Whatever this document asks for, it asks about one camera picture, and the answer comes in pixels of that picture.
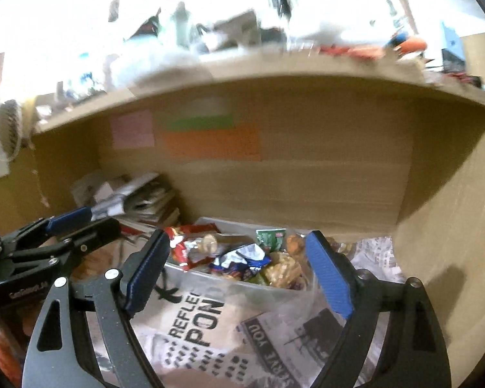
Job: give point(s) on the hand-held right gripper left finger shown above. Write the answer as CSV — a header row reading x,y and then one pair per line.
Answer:
x,y
145,275

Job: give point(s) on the green paper note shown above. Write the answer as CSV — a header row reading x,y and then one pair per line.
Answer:
x,y
198,121

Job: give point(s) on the wooden cubby shelf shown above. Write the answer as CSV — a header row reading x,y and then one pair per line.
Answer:
x,y
327,169

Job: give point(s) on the orange object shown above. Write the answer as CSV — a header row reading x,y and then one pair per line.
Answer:
x,y
410,44

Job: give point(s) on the stack of books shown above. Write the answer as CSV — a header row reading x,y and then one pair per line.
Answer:
x,y
145,202

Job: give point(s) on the orange paper note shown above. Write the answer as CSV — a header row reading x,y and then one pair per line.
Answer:
x,y
214,143

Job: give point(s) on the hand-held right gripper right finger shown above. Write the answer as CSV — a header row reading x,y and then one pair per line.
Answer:
x,y
327,275

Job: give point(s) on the clear bottle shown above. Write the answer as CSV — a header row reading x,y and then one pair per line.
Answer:
x,y
178,18

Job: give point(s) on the white plastic bag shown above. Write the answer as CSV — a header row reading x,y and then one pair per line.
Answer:
x,y
153,62

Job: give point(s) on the blue box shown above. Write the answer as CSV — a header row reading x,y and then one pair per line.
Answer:
x,y
452,44

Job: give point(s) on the newspaper sheet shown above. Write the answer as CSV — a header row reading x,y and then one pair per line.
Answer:
x,y
194,331

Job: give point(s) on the pile of snack packets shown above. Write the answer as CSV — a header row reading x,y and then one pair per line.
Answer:
x,y
234,256

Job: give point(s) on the orange bag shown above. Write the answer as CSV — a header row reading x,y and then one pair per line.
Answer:
x,y
0,351

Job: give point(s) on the clear plastic container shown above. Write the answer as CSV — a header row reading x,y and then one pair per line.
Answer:
x,y
210,285

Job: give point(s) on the pink paper note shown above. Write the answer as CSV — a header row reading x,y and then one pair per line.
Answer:
x,y
131,129

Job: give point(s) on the white desk fan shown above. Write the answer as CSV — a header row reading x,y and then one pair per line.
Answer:
x,y
8,125

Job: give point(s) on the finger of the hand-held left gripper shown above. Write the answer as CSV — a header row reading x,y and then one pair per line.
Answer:
x,y
101,232
68,218

